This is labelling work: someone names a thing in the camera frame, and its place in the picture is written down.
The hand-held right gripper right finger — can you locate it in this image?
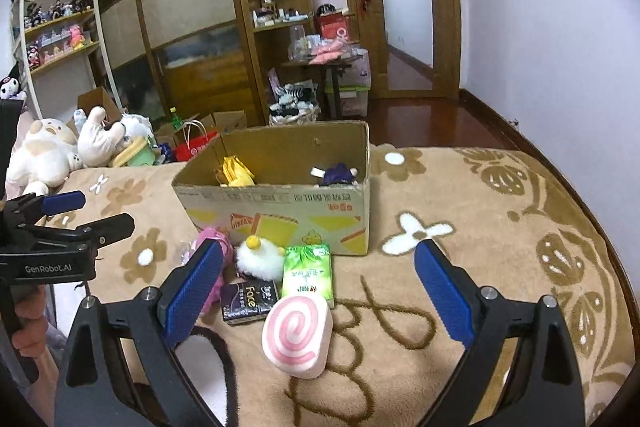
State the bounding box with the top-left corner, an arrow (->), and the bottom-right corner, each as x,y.
413,238 -> 587,427

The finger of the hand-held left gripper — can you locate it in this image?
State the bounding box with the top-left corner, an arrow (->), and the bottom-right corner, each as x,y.
20,213 -> 136,253
5,190 -> 87,228

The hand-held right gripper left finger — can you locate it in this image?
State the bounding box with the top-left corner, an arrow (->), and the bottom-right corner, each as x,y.
54,239 -> 227,427

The pink plush toy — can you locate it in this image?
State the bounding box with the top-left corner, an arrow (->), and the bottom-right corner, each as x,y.
181,228 -> 237,313

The dark purple tissue packet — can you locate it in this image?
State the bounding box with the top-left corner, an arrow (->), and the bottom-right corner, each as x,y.
220,279 -> 275,326

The white fluffy egg toy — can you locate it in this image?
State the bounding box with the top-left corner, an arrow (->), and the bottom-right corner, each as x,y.
235,235 -> 287,281

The green tissue packet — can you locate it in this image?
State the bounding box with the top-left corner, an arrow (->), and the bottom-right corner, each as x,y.
280,243 -> 336,309

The pink swirl squishy toy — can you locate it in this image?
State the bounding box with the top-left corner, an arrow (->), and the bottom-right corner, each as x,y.
261,294 -> 334,380

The person's left hand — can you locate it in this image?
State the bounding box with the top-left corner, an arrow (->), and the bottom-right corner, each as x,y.
10,284 -> 71,388

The large white plush bear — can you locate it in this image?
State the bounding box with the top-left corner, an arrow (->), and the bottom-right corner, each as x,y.
6,118 -> 83,198

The floral beige blanket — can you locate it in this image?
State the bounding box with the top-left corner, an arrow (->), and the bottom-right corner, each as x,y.
45,144 -> 626,427

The white plush rabbit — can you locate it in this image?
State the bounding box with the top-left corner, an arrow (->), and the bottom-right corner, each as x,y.
77,106 -> 128,168

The green yellow plush toy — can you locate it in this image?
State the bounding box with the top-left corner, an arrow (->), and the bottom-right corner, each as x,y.
109,134 -> 158,168

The brown cardboard box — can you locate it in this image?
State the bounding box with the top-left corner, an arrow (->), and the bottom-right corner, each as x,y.
65,87 -> 123,132

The yellow packet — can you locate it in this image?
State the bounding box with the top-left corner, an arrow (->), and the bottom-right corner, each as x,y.
215,155 -> 257,188

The red paper bag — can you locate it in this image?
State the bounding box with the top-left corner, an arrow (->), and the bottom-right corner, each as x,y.
172,120 -> 221,162

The black white plush doll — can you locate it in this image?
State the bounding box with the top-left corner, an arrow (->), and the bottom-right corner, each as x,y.
0,64 -> 28,102

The dark blue plush toy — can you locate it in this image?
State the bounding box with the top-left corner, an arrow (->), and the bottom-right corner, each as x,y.
311,163 -> 361,186

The yellow display shelf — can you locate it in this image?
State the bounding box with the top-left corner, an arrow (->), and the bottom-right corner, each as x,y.
10,0 -> 123,120

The black white plush pile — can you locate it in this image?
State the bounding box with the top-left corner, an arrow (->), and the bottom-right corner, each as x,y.
267,79 -> 322,126

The wooden wardrobe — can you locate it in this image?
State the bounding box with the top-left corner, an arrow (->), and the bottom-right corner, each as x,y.
75,0 -> 266,142

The clear plastic storage bin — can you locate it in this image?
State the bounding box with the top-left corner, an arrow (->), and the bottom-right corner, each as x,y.
325,49 -> 372,118

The small wooden table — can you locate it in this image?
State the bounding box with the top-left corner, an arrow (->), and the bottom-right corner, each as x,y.
281,57 -> 362,120

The red box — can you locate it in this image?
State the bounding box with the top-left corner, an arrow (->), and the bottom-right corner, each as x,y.
319,11 -> 357,42

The wooden door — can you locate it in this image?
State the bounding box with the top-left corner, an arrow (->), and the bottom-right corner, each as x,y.
334,0 -> 463,100

